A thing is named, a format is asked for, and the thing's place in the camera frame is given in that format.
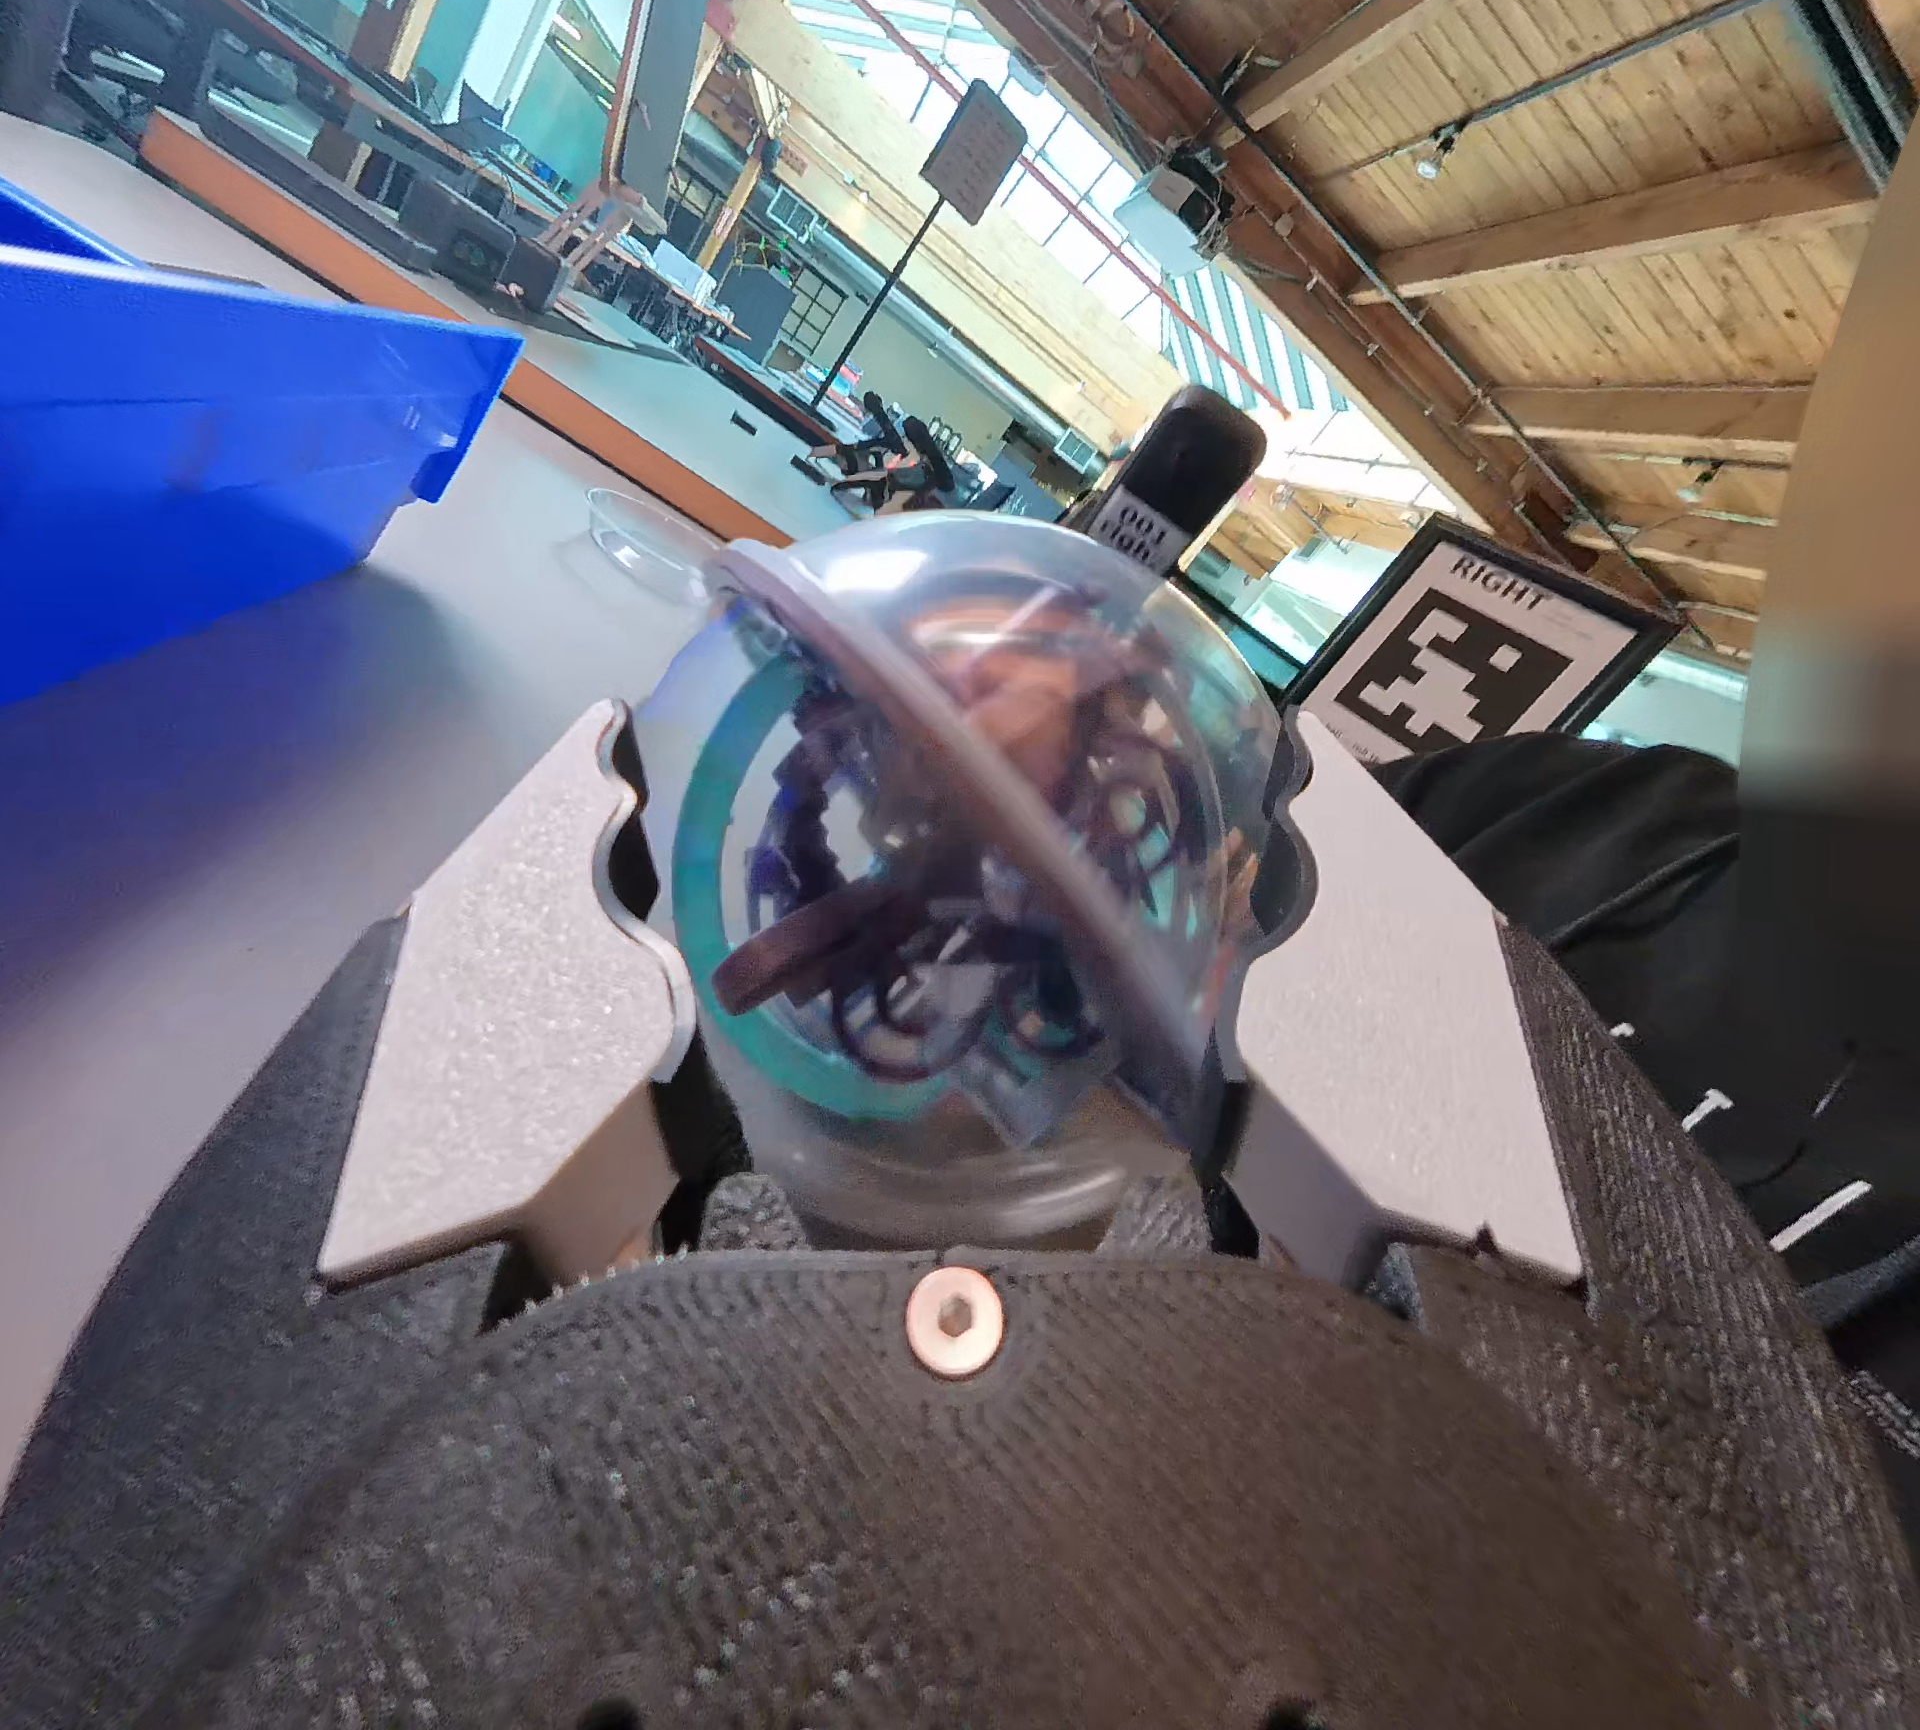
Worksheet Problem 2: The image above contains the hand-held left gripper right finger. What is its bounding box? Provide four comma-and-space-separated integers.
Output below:
1209, 705, 1592, 1289

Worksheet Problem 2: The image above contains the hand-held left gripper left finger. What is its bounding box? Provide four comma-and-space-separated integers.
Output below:
317, 698, 743, 1289

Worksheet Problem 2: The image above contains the clear maze ball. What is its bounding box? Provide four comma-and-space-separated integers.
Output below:
631, 519, 1299, 1238

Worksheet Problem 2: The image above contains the person's black printed jacket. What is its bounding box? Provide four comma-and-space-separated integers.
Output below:
1381, 735, 1920, 1493

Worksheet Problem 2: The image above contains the black white marker board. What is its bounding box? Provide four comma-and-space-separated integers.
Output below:
1288, 521, 1685, 768

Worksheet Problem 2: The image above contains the black sign on pole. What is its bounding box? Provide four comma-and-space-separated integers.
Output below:
810, 80, 1034, 413

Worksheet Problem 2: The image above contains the clear plastic dish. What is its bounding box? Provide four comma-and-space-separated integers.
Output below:
586, 484, 750, 605

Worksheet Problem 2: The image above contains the grey desk with wooden edge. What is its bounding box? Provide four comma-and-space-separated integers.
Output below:
136, 113, 872, 545

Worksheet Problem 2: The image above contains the blue plastic bin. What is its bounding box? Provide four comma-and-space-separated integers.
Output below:
0, 176, 526, 705

